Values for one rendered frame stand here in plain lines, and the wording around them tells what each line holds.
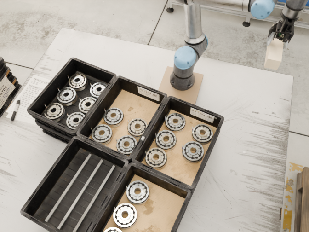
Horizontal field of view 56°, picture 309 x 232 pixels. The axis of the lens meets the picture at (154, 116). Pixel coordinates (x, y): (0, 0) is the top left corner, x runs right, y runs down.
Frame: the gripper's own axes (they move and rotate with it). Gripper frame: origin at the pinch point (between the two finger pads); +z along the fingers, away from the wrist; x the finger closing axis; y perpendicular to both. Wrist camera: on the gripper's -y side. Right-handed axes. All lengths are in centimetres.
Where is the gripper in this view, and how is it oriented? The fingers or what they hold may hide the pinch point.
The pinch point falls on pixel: (275, 44)
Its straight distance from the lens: 157.0
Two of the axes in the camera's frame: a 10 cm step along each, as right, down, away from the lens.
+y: -3.0, 8.2, -4.9
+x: 9.5, 2.5, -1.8
